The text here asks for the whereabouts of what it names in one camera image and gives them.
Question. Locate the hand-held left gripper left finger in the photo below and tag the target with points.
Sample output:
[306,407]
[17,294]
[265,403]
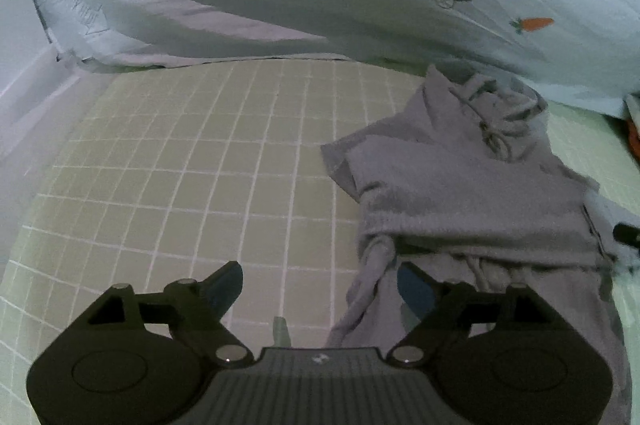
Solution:
[222,292]

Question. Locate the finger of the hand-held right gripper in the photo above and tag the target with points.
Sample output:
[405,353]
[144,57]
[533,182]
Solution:
[627,235]

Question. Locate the red and white object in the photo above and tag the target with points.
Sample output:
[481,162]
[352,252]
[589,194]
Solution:
[634,125]

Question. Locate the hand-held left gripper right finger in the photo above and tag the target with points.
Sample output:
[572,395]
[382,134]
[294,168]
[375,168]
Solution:
[416,292]

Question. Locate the grey zip hoodie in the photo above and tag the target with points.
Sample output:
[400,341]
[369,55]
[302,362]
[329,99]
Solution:
[475,205]

